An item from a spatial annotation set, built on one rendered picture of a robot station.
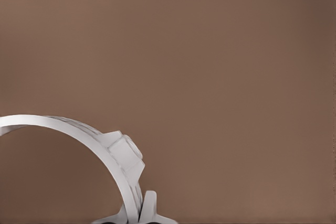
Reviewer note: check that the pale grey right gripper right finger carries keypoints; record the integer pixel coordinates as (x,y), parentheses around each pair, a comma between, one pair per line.
(150,205)

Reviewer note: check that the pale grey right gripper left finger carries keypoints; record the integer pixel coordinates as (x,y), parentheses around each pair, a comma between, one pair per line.
(113,219)

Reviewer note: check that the white drainage pipe clamp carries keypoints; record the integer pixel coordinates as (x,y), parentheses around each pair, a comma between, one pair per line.
(123,153)

